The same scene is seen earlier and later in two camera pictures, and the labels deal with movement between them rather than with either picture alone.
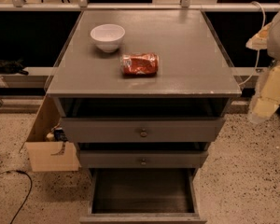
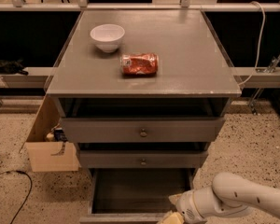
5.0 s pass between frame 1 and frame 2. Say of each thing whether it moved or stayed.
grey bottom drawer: stayed
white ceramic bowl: stayed
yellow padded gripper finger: moved
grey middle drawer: stayed
